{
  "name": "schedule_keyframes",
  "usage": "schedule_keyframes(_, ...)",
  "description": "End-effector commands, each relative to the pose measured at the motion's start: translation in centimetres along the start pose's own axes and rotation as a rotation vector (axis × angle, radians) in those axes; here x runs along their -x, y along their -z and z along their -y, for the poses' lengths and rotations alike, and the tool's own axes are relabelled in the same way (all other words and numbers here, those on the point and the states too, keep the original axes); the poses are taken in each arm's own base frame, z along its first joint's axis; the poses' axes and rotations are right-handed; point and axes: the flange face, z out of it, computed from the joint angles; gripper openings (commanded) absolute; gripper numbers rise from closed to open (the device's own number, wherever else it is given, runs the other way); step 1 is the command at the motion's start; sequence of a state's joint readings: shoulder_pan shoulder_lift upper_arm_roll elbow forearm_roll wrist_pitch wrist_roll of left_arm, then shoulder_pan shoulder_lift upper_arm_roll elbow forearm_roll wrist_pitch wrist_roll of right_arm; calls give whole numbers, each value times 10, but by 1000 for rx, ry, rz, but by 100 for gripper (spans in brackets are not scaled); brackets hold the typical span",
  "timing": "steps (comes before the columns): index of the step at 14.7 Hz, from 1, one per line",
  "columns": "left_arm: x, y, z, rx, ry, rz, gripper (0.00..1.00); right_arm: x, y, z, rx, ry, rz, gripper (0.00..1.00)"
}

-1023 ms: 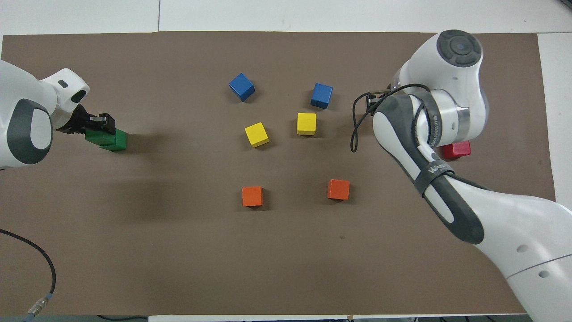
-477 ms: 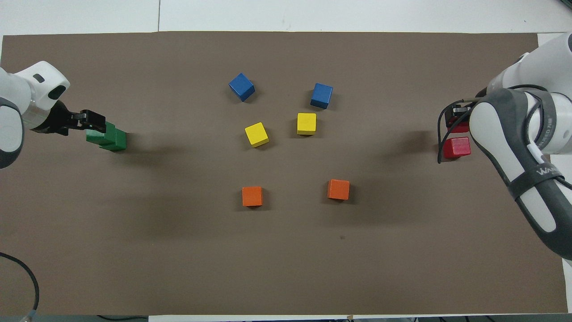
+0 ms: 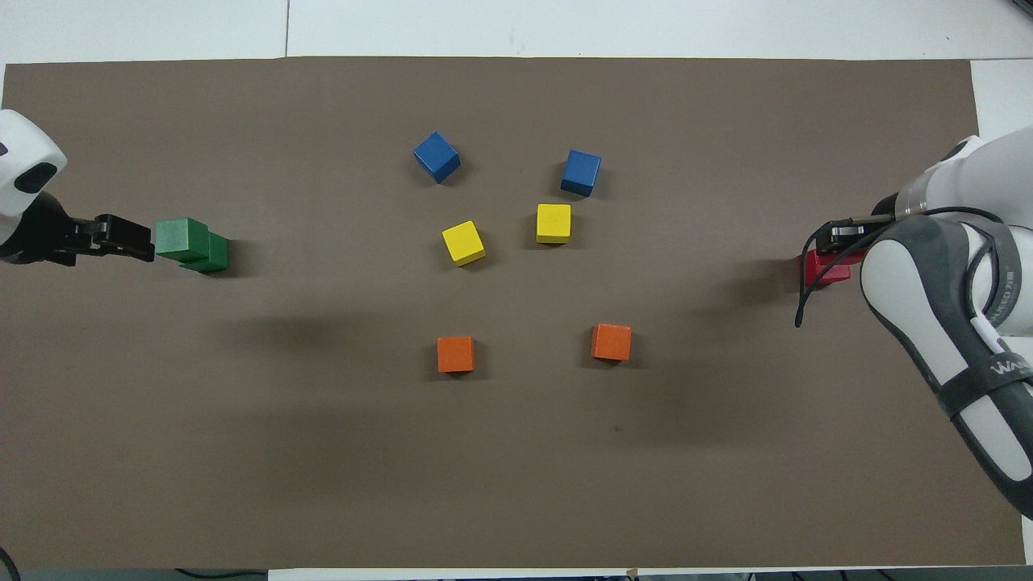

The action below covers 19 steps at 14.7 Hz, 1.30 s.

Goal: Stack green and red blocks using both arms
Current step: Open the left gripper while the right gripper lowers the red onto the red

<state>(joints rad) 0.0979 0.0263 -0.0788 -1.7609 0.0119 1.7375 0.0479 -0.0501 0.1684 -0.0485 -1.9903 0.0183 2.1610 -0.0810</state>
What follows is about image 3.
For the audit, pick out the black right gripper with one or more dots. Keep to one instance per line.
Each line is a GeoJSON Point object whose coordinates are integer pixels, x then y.
{"type": "Point", "coordinates": [847, 231]}

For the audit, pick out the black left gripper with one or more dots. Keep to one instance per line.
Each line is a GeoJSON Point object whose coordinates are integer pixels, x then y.
{"type": "Point", "coordinates": [32, 234]}

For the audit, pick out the red wooden cube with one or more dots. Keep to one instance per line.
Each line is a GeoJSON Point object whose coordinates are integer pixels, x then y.
{"type": "Point", "coordinates": [831, 276]}
{"type": "Point", "coordinates": [843, 258]}

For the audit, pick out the green wooden cube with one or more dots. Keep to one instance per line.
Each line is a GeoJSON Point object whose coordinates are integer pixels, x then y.
{"type": "Point", "coordinates": [181, 238]}
{"type": "Point", "coordinates": [216, 254]}

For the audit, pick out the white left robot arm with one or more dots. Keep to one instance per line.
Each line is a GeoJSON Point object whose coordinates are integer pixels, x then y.
{"type": "Point", "coordinates": [20, 161]}

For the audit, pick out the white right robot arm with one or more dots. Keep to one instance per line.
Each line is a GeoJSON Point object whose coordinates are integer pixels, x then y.
{"type": "Point", "coordinates": [968, 282]}

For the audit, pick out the orange wooden cube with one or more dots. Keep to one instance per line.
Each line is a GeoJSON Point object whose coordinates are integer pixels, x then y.
{"type": "Point", "coordinates": [611, 342]}
{"type": "Point", "coordinates": [456, 354]}

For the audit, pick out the blue wooden cube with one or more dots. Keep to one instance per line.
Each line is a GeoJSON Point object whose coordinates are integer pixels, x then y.
{"type": "Point", "coordinates": [437, 156]}
{"type": "Point", "coordinates": [581, 173]}

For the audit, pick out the yellow wooden cube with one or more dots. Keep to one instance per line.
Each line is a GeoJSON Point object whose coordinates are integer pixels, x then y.
{"type": "Point", "coordinates": [554, 223]}
{"type": "Point", "coordinates": [463, 243]}

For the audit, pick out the brown table mat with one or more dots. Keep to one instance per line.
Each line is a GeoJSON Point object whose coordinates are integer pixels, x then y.
{"type": "Point", "coordinates": [516, 452]}

